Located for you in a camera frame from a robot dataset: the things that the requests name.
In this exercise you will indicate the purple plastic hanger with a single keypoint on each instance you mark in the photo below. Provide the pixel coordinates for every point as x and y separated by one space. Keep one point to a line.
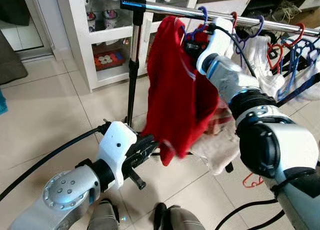
205 12
261 22

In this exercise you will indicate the white trousers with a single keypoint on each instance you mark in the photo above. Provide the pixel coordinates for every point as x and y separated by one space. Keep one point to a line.
262 65

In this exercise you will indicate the red patterned box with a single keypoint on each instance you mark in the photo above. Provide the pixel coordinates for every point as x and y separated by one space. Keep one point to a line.
107 60

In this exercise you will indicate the red polo shirt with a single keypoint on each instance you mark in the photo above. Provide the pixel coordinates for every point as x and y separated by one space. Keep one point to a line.
175 100

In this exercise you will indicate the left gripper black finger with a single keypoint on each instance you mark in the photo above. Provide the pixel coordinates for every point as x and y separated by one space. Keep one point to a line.
148 142
151 155

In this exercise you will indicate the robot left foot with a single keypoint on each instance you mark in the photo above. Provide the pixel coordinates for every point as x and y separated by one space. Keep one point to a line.
104 217

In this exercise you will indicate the chrome and black clothes rack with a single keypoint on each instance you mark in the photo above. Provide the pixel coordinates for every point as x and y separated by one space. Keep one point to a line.
136 45

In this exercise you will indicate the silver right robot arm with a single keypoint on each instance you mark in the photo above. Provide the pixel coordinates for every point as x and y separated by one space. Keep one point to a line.
280 150

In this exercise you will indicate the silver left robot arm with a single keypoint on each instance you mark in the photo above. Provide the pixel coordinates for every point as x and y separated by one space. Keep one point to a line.
65 195

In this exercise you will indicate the black bag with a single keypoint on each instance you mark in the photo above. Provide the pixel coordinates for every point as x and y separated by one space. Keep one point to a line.
12 5

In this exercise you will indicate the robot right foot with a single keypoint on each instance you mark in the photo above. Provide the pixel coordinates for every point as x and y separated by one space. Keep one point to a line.
182 221

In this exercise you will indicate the white framed glass door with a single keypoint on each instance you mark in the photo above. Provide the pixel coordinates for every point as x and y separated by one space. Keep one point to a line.
50 20

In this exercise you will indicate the grey topped low sideboard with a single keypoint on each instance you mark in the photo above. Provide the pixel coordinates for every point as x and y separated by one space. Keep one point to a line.
280 2

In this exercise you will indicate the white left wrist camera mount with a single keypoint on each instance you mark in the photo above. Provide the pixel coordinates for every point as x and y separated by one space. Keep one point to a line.
115 150

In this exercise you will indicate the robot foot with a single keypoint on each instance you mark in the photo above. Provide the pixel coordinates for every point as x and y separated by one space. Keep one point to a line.
182 221
104 217

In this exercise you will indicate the white glass door cabinet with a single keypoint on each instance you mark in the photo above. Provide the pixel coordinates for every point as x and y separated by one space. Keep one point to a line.
75 40

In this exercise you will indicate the grey curtain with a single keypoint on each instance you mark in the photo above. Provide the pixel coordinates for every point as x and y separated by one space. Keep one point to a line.
10 62

